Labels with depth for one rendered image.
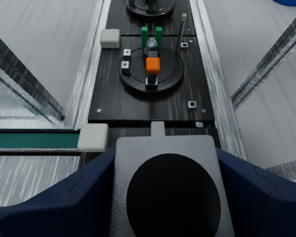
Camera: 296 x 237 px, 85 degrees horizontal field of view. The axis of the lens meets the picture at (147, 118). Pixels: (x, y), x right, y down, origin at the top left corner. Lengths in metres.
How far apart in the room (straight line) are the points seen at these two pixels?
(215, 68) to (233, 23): 0.39
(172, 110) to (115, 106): 0.11
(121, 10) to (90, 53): 0.18
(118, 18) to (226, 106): 0.37
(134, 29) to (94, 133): 0.31
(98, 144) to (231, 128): 0.24
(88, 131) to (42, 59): 0.42
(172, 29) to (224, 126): 0.29
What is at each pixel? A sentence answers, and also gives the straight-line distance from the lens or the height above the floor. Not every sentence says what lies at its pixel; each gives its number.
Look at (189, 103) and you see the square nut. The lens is 0.32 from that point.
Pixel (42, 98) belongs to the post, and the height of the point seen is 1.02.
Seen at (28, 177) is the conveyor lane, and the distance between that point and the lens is 0.39.
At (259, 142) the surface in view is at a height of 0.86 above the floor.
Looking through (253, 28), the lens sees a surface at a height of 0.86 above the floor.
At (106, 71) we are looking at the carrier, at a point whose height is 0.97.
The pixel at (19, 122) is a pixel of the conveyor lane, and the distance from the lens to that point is 0.39.
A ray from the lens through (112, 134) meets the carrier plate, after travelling 0.29.
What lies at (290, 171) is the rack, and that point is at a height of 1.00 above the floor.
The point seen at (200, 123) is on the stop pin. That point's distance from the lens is 0.32.
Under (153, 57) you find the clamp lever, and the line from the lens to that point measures 0.26.
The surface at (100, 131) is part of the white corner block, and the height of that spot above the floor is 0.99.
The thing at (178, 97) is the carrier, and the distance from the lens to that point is 0.33.
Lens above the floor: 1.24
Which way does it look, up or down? 63 degrees down
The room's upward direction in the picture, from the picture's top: 1 degrees clockwise
